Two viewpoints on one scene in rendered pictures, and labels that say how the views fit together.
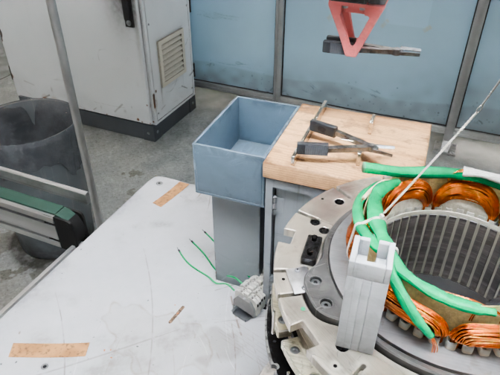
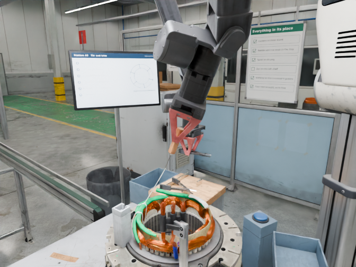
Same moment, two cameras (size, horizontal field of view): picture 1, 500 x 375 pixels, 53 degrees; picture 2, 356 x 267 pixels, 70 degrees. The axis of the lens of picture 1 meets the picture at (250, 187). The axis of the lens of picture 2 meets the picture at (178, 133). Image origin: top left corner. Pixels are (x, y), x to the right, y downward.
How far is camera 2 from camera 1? 0.40 m
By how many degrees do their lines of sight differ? 25
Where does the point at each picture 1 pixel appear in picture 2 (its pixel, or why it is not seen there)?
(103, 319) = (88, 250)
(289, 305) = (110, 230)
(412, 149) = (208, 194)
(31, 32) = (127, 140)
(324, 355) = (108, 245)
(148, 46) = not seen: hidden behind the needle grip
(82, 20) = (147, 137)
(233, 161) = (141, 189)
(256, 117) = (164, 176)
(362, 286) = (116, 218)
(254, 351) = not seen: outside the picture
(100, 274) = (96, 233)
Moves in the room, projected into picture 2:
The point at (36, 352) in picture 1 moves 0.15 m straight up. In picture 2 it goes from (59, 257) to (54, 222)
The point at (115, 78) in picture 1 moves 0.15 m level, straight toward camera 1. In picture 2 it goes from (156, 162) to (155, 167)
